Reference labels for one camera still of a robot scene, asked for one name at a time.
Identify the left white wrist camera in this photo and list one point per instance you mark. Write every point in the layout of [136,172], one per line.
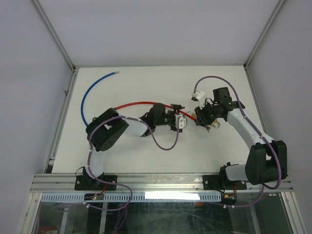
[180,121]

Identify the aluminium mounting rail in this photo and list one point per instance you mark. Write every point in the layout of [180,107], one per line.
[138,182]

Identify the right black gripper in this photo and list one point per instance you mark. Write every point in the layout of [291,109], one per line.
[201,120]

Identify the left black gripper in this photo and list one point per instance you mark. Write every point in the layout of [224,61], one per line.
[176,110]

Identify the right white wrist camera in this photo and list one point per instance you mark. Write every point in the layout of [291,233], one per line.
[200,98]

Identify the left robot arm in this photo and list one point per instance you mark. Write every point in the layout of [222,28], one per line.
[105,130]

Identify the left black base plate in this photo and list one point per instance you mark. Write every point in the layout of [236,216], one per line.
[87,183]

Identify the white slotted cable duct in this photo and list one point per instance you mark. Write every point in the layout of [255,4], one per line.
[132,197]

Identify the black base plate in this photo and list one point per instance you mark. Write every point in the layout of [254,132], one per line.
[87,183]
[220,183]

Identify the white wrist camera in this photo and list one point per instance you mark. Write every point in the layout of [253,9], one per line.
[180,121]
[200,98]

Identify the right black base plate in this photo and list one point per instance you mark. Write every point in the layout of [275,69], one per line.
[220,183]

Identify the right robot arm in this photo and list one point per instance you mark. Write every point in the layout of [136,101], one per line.
[267,159]

